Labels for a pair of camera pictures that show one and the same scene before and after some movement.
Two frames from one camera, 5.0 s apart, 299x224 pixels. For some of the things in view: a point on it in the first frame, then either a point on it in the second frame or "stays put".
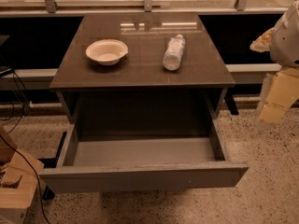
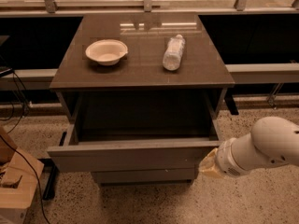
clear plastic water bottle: [172, 59] stays put
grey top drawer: [67, 178] to [134, 146]
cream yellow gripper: [286, 44] to [226, 160]
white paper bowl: [106, 51] stays put
